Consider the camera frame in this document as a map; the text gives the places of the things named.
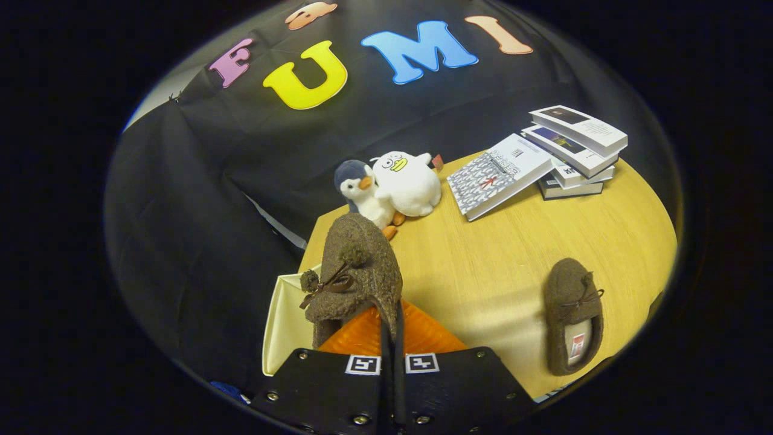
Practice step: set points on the white book with blue picture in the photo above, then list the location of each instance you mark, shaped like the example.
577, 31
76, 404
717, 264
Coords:
567, 151

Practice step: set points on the brown fuzzy slipper shoe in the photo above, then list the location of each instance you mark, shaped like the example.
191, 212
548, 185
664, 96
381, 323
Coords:
362, 254
570, 290

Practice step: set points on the grey patterned cover book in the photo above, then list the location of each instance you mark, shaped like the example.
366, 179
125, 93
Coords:
501, 175

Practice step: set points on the dark grey book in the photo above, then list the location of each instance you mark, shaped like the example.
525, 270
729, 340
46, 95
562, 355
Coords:
567, 191

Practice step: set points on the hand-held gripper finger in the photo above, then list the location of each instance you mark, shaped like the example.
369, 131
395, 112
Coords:
401, 393
386, 393

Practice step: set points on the white book with dark picture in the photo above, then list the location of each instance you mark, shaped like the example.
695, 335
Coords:
586, 130

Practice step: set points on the white duck plush toy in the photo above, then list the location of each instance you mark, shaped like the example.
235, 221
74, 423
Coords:
410, 187

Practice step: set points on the small blue object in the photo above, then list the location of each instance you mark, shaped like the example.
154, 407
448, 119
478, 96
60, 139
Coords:
226, 389

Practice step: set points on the thin white book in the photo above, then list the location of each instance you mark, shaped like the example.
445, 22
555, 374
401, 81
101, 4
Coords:
583, 178

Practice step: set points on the cream storage box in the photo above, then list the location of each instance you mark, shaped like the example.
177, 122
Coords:
284, 326

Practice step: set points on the grey penguin plush toy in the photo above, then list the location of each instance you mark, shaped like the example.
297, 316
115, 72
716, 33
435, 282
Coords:
362, 193

